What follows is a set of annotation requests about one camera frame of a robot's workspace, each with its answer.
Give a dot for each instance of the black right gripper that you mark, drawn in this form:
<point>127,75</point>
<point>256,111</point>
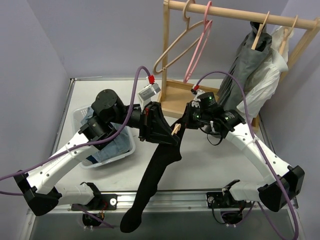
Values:
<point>189,115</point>

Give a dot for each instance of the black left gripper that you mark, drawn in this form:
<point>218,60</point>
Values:
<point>146,122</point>

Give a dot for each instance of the wooden hanger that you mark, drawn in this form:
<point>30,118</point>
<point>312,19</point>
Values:
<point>260,29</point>
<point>176,128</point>
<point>286,33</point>

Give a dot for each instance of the black garment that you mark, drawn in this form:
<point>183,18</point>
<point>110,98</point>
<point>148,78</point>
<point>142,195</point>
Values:
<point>163,156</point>

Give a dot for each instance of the light blue denim jacket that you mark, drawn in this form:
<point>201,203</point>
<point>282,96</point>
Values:
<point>117,147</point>

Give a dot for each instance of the beige plastic hanger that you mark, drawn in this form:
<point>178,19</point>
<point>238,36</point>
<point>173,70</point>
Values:
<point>162,64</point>

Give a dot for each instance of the pink plastic hanger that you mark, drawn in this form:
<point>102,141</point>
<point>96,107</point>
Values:
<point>201,43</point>

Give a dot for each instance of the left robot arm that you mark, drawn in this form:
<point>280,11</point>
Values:
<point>40,187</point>

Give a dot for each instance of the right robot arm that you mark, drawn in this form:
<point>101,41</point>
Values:
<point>281,181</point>

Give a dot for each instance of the white shirt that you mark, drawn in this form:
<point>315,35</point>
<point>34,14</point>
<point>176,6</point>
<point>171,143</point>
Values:
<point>263,83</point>

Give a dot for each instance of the white plastic basket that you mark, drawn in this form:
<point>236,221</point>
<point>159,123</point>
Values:
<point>79,118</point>

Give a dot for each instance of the grey garment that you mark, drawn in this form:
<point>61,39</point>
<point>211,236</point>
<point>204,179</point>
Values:
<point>247,60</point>

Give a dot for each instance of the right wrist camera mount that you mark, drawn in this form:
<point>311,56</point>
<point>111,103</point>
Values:
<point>196,92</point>

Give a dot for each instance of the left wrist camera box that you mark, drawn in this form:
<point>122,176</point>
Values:
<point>149,91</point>

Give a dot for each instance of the aluminium mounting rail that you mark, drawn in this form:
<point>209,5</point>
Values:
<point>206,198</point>

